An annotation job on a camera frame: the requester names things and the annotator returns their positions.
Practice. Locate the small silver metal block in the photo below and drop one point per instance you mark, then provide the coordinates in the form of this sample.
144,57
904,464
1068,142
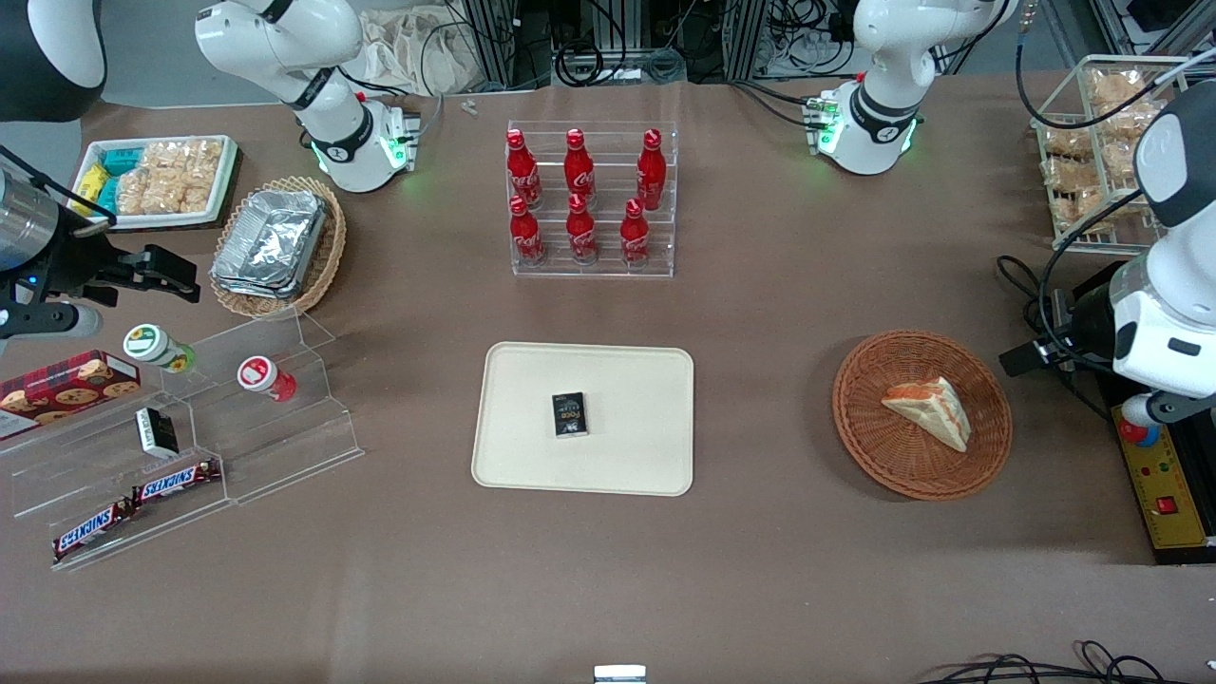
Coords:
619,674

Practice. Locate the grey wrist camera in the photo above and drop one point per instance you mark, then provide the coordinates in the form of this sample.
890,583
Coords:
1178,407
52,321

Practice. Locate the black tissue pack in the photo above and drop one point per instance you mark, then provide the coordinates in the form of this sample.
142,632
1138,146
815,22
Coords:
570,415

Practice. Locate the red emergency stop button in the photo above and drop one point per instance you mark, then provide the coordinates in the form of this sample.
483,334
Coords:
1138,427

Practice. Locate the clear bag of crackers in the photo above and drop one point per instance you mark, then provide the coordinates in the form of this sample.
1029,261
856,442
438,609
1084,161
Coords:
1126,142
1116,87
1072,185

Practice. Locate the aluminium frame rack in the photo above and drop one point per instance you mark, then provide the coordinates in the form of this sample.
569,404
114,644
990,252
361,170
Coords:
508,43
746,38

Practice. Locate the oval tan wicker basket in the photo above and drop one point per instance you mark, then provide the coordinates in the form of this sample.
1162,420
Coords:
328,256

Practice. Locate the small rice cracker bag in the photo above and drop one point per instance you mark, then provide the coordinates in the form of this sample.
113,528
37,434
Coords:
131,193

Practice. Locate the beige cloth bag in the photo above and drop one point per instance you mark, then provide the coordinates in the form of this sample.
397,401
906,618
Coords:
413,52

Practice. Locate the blue snack pack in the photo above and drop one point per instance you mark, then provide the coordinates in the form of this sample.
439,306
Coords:
122,160

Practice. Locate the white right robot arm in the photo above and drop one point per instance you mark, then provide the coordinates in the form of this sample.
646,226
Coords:
334,122

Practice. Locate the snickers chocolate bar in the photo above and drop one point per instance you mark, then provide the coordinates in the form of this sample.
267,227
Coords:
176,481
92,530

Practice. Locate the green-lid drink bottle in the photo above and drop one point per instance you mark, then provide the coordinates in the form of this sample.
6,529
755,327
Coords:
152,344

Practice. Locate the red cola bottle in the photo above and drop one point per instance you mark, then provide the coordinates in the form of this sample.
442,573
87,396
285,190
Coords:
651,171
579,169
580,234
526,236
522,171
635,237

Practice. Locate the clear acrylic stepped shelf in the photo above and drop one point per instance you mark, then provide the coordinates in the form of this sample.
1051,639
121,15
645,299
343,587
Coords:
285,446

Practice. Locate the beige plastic tray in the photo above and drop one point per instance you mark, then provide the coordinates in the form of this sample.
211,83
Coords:
584,370

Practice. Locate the yellow snack pack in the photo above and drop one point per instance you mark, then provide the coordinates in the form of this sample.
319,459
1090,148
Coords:
90,182

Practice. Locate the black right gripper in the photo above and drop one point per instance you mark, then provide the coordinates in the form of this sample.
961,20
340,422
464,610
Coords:
78,263

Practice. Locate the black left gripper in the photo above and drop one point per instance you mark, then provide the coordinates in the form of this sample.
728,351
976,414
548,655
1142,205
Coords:
1092,325

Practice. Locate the small black white box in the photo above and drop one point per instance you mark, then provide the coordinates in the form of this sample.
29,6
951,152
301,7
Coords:
157,432

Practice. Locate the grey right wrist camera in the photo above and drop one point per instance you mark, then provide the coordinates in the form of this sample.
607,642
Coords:
52,321

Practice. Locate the clear acrylic bottle rack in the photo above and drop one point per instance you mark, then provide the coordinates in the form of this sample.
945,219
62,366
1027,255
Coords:
608,268

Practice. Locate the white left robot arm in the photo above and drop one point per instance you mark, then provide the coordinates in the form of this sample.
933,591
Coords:
879,112

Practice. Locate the stacked foil containers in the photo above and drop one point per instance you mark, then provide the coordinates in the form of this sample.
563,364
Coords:
271,237

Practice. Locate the red-lid drink bottle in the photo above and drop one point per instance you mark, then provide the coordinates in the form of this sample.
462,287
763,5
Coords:
261,375

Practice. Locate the red cookie box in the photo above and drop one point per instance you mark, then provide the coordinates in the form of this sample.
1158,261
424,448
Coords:
66,389

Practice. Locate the triangle sandwich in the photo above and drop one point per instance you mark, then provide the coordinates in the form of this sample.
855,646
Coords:
936,410

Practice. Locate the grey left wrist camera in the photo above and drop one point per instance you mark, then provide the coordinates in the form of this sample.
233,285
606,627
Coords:
1178,407

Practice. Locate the large rice cracker bag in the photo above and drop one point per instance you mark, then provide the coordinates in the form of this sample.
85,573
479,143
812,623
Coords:
185,171

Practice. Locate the white rectangular snack tray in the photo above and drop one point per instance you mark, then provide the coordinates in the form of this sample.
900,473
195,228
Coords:
223,195

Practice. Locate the yellow black control box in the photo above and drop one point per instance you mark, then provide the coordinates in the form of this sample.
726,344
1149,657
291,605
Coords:
1173,532

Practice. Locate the round brown wicker basket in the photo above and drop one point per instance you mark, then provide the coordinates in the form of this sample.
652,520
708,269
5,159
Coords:
893,465

